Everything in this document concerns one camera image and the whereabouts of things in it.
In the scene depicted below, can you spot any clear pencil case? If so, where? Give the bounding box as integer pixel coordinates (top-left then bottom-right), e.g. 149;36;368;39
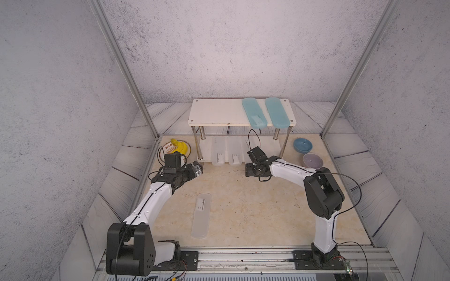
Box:
227;137;243;166
211;137;226;166
191;193;212;239
241;137;252;163

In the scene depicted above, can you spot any teal pencil case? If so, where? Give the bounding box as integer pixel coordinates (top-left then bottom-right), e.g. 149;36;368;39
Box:
265;97;290;129
242;98;268;129

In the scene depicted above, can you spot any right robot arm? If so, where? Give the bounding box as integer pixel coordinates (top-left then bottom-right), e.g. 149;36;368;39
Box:
245;156;345;262

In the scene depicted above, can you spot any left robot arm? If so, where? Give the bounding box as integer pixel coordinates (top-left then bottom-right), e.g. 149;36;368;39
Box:
106;161;203;276

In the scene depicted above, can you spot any white two-tier shelf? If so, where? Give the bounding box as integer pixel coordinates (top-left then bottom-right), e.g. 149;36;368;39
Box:
188;98;296;163

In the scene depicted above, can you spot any yellow banana bunch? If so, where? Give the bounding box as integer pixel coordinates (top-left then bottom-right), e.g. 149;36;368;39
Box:
171;139;188;155

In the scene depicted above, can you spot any patterned round plate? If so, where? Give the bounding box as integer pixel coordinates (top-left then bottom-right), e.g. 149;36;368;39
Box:
158;139;191;163

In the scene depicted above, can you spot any blue ceramic bowl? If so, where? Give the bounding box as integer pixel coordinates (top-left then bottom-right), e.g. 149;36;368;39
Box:
293;138;313;154

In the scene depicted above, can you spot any purple ceramic bowl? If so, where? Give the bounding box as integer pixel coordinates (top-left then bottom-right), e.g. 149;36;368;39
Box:
302;153;323;169

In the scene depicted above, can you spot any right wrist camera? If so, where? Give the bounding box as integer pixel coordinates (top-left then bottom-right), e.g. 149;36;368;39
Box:
247;146;268;165

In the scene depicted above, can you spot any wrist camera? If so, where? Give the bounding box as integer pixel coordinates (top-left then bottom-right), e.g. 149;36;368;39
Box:
247;146;268;165
162;152;187;174

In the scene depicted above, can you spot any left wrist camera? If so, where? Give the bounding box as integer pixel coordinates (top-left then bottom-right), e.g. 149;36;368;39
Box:
162;152;187;174

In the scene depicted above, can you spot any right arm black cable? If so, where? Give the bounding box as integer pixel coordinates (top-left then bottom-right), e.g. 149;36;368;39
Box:
247;128;369;281

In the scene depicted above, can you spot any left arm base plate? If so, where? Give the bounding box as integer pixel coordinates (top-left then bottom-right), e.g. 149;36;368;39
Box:
152;251;199;272

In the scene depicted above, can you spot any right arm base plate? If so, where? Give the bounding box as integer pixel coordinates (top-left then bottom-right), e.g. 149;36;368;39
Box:
292;251;346;271

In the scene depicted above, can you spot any aluminium mounting rail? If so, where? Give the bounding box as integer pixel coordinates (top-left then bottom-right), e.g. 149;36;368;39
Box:
93;246;405;281

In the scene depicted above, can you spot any left aluminium frame post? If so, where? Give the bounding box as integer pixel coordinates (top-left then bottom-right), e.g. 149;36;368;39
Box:
89;0;159;138

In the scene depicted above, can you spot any aluminium frame post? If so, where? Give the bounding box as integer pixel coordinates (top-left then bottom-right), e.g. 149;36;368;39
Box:
320;0;400;139
89;0;159;138

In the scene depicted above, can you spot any right aluminium frame post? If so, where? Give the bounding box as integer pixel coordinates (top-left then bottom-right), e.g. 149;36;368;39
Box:
320;0;400;139

